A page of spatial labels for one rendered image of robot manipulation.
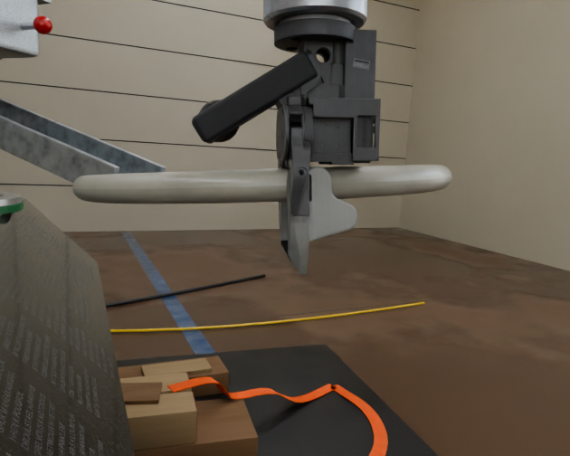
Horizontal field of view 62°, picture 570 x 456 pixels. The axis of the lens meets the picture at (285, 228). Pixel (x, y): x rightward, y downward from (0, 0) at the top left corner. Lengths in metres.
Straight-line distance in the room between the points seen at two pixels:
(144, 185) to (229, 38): 5.47
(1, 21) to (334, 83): 0.75
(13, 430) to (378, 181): 0.39
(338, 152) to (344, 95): 0.05
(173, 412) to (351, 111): 1.17
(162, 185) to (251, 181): 0.08
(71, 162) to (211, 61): 5.05
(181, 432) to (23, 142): 0.93
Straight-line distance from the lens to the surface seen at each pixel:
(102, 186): 0.50
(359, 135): 0.42
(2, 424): 0.49
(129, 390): 1.55
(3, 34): 1.05
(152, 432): 1.47
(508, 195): 5.74
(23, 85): 5.54
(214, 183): 0.42
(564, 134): 5.40
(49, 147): 0.82
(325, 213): 0.40
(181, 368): 1.92
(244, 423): 1.58
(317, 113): 0.40
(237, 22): 5.97
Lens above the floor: 0.94
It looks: 9 degrees down
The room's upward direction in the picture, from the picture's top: 3 degrees clockwise
